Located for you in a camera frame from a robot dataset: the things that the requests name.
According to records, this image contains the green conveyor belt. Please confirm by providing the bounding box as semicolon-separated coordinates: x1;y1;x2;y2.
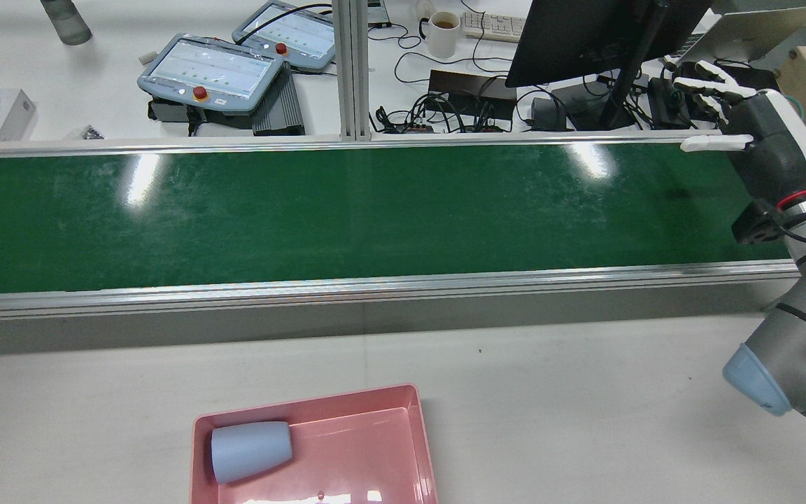
0;140;806;296

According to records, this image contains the white cardboard box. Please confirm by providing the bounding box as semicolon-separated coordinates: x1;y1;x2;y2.
0;89;37;142

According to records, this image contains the blue plastic cup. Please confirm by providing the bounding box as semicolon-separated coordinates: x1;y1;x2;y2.
210;420;294;485

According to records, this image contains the black monitor stand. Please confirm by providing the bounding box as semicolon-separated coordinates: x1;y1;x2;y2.
553;0;671;132

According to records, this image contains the black Huawei monitor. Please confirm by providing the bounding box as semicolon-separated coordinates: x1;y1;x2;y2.
504;0;716;88

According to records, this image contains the red plastic box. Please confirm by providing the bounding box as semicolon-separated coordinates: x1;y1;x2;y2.
190;384;440;504

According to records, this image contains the silver laptop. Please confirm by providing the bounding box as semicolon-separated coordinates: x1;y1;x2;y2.
678;6;806;67

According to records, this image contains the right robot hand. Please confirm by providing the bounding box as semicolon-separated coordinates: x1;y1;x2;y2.
672;59;806;209

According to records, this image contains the grey cylindrical post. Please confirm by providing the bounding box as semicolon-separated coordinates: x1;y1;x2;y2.
41;0;93;46

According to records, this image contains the grey blue teach pendant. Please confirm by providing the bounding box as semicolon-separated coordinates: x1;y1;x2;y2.
232;0;338;74
137;33;286;116

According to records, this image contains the black power adapter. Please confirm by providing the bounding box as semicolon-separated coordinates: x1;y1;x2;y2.
529;97;567;132

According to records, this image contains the aluminium profile post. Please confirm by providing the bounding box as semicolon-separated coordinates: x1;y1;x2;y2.
332;0;374;141

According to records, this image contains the white coffee mug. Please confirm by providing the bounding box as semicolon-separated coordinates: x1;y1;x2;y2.
419;10;462;59

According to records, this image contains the white keyboard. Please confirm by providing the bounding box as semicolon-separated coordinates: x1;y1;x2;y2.
462;10;528;41

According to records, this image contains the aluminium conveyor side rail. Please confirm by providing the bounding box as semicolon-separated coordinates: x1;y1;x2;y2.
0;128;806;160
0;259;804;323

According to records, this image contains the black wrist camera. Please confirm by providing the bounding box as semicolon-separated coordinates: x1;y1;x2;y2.
732;199;790;246

